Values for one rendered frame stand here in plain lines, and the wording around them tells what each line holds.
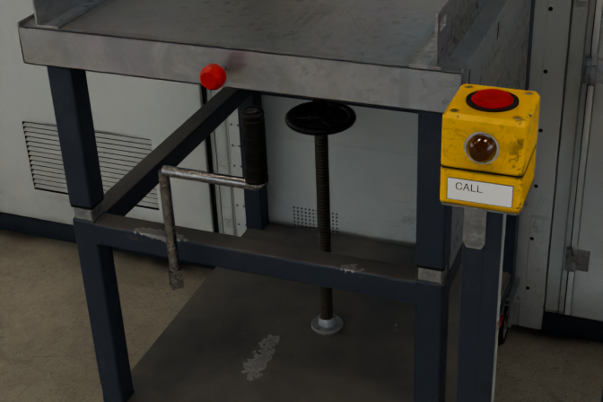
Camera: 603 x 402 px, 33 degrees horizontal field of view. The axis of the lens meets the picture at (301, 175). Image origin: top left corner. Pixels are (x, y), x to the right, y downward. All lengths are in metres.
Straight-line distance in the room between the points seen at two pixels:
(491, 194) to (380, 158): 1.09
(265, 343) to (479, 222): 0.89
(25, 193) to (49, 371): 0.56
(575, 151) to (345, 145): 0.46
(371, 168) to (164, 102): 0.47
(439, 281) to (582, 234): 0.71
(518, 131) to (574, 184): 1.06
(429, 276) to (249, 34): 0.40
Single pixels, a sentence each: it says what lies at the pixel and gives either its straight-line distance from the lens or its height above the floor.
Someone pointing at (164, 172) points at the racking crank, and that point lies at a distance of 1.37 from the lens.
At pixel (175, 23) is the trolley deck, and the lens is 1.38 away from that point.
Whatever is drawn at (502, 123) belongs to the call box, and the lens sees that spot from 0.94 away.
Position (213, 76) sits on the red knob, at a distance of 1.25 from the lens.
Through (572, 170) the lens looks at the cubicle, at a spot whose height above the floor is 0.38.
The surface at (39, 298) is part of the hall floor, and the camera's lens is 2.37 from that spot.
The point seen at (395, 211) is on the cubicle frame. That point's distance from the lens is 2.11.
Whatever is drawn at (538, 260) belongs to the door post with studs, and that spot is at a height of 0.17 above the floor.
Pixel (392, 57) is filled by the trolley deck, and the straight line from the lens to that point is 1.23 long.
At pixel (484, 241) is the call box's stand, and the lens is 1.03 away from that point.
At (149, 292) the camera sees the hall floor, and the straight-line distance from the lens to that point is 2.33.
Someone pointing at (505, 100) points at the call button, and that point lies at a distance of 0.97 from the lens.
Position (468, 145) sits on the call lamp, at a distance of 0.95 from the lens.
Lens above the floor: 1.30
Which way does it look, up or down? 28 degrees down
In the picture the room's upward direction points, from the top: 3 degrees counter-clockwise
